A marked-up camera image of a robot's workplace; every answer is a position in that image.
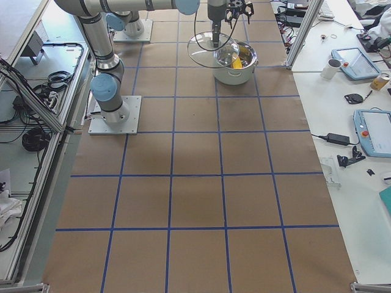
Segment upper blue teach pendant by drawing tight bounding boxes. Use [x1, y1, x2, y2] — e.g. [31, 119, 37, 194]
[331, 48, 381, 80]

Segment black power brick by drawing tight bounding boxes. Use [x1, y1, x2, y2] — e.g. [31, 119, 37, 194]
[326, 133, 350, 146]

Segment white mug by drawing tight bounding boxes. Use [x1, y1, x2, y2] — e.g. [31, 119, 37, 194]
[320, 58, 342, 80]

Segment black round gadget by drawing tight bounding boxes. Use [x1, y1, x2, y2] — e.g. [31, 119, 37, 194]
[344, 93, 364, 104]

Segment aluminium frame post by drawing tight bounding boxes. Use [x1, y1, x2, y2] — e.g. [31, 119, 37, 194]
[285, 0, 323, 69]

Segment pale green cooking pot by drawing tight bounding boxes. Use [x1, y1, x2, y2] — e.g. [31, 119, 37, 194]
[213, 42, 258, 85]

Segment blue teach pendant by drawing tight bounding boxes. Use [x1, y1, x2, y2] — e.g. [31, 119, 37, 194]
[353, 110, 390, 158]
[331, 48, 381, 80]

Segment lower blue teach pendant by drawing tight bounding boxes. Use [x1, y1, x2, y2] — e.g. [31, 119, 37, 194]
[353, 110, 390, 158]

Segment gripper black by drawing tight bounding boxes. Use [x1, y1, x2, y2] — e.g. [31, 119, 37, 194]
[213, 21, 221, 43]
[225, 0, 254, 28]

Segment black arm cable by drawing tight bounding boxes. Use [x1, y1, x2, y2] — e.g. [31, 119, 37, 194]
[194, 9, 242, 52]

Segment yellow can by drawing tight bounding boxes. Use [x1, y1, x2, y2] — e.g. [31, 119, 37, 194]
[370, 73, 390, 90]

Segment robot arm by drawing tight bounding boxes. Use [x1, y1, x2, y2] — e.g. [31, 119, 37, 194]
[56, 0, 200, 123]
[106, 1, 254, 42]

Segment coiled black cable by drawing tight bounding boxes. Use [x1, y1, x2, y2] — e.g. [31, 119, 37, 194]
[21, 126, 51, 153]

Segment glass pot lid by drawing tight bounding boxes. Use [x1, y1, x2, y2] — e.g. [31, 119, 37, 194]
[187, 32, 239, 68]

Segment grey box on shelf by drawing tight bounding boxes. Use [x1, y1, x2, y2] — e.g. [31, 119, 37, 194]
[21, 31, 44, 65]

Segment yellow corn cob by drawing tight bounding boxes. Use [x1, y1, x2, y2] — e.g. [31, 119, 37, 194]
[232, 57, 243, 70]

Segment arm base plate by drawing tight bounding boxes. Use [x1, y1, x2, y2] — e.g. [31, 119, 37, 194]
[89, 96, 142, 135]
[114, 19, 153, 43]

